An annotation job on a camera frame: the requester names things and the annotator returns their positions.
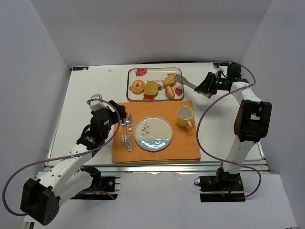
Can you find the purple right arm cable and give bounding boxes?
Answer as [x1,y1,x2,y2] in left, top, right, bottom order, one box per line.
[196,61,262,200]

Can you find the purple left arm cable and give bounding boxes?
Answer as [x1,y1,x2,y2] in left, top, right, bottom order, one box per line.
[1,99,121,217]

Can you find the metal serving tongs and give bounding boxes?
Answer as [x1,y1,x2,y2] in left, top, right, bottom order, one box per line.
[174,74,212,99]

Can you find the brown bread slice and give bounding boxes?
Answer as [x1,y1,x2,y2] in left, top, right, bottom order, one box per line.
[143,81,162,98]

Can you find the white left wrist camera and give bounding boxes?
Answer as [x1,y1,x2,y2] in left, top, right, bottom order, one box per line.
[87,94,107,112]

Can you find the silver spoon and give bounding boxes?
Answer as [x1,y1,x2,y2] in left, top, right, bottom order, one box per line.
[121,118,126,146]

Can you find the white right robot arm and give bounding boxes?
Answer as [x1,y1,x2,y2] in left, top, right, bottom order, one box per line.
[195,62,272,186]

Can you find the orange placemat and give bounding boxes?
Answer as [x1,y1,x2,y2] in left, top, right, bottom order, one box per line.
[112,101,201,163]

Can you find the white and blue plate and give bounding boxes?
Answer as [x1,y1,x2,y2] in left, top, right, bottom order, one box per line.
[134,116,173,152]

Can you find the blue table label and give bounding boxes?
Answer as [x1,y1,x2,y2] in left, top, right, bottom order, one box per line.
[213,62,230,66]
[72,66,89,71]

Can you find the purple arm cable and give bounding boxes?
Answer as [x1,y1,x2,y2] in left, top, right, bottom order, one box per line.
[196,61,262,200]
[1,99,121,217]

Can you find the bagel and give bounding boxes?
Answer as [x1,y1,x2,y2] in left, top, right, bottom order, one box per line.
[131,80,145,94]

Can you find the yellow mug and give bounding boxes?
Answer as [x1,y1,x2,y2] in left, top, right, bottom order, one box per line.
[177,106,193,129]

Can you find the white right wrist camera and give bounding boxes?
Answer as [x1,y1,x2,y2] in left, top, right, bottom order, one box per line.
[215,67,226,78]

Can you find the left blue table label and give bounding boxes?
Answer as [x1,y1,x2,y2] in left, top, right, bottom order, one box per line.
[72,66,89,71]

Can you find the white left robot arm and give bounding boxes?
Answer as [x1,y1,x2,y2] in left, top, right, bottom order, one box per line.
[20,100,126,226]

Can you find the strawberry print white tray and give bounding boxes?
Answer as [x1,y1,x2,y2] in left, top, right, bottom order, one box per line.
[126,67,184,101]

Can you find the oblong golden bread roll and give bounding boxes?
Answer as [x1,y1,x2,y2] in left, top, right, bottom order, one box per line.
[163,73,177,88]

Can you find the silver knife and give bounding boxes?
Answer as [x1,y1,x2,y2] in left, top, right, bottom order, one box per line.
[127,114,132,152]

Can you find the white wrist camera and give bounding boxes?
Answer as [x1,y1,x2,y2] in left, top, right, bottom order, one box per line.
[215,67,226,78]
[87,94,107,112]

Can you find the aluminium table frame rail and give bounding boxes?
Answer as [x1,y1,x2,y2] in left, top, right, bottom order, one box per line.
[35,157,270,178]

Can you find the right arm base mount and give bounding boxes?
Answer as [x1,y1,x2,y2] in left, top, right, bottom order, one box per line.
[194,168,245,203]

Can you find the small round bread bun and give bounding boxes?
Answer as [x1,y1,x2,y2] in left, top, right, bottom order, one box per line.
[165,86,175,99]

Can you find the silver fork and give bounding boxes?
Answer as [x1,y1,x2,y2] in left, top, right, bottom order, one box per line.
[123,113,129,148]

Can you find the right blue table label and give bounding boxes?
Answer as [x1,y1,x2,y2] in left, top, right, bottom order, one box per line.
[213,62,230,66]

